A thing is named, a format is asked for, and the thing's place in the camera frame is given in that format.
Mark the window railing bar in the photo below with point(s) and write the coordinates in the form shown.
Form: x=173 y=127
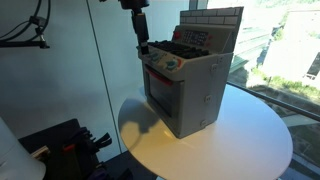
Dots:
x=276 y=101

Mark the grey toy oven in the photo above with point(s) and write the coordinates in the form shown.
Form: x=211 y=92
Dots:
x=200 y=93

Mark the red-tipped tool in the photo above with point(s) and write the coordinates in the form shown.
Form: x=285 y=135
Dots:
x=68 y=147

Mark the white low building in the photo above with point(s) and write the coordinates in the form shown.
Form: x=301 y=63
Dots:
x=293 y=50

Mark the red round oven button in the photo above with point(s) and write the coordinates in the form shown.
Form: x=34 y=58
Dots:
x=177 y=35

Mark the black clamp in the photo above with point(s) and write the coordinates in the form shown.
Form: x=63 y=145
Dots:
x=96 y=141

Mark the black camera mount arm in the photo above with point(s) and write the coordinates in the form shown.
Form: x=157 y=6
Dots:
x=23 y=44

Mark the purple item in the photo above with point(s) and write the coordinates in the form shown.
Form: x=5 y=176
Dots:
x=98 y=173

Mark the toy oven door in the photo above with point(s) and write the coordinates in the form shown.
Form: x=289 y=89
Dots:
x=163 y=96

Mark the large blue ridged oven knob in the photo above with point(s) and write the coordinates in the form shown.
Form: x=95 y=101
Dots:
x=155 y=56

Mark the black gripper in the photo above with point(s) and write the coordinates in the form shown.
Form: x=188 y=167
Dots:
x=135 y=4

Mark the white rounded plastic cover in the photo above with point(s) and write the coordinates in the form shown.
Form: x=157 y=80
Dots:
x=16 y=156

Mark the dark oven keypad panel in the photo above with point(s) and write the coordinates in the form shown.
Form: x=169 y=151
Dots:
x=195 y=37

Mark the black stovetop burner grates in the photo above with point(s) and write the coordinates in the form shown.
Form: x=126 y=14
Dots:
x=181 y=50

